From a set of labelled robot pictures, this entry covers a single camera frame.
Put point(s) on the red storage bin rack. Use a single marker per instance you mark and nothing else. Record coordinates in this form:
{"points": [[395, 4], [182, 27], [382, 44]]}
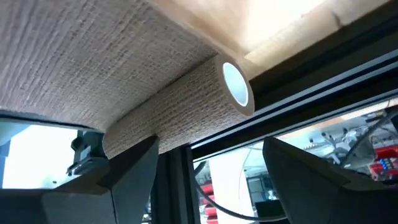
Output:
{"points": [[385, 155]]}

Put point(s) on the dark grey mount bracket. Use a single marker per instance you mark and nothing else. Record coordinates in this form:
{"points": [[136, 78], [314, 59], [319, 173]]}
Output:
{"points": [[87, 155]]}

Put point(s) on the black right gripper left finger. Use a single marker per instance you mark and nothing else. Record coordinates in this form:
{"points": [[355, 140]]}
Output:
{"points": [[93, 205]]}

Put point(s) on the beige elastic bandage roll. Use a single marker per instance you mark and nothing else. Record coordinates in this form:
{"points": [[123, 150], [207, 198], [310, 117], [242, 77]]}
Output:
{"points": [[93, 62]]}

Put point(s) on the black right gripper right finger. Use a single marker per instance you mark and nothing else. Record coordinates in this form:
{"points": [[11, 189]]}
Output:
{"points": [[326, 199]]}

